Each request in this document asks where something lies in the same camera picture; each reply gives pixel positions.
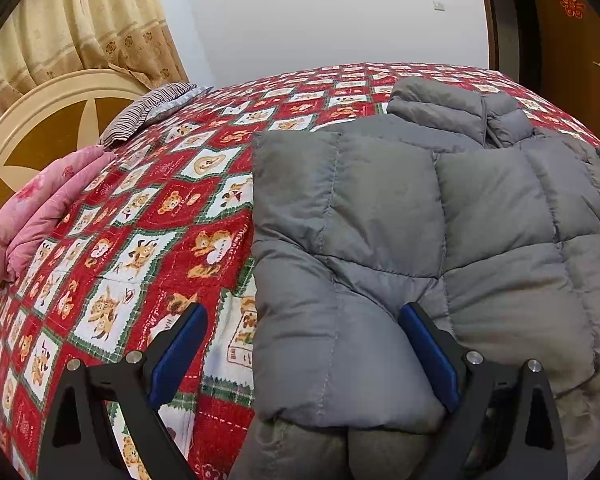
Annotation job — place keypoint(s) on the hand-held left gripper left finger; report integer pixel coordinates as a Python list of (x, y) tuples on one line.
[(177, 347)]

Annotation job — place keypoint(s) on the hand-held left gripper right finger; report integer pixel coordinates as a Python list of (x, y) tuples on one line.
[(430, 355)]

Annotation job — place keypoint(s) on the grey down jacket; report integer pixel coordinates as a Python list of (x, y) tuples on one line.
[(380, 210)]

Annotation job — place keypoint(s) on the red bear-print bed blanket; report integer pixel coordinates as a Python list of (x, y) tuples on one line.
[(145, 210)]

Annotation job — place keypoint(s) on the pink quilt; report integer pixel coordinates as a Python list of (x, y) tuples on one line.
[(35, 210)]

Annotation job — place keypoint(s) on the striped pillow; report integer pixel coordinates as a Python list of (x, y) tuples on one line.
[(145, 110)]

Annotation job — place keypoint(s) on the cream and gold headboard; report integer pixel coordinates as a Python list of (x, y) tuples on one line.
[(40, 110)]

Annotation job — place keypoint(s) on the brown wooden door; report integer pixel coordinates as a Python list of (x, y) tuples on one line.
[(570, 50)]

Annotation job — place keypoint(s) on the beige patterned curtain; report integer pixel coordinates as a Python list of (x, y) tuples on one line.
[(80, 20)]

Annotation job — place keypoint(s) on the red paper door decoration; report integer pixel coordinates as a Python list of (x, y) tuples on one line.
[(571, 1)]

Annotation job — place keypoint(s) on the dark wooden door frame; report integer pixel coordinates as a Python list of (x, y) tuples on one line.
[(492, 25)]

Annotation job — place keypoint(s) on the white wall switch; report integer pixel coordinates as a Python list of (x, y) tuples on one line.
[(439, 6)]

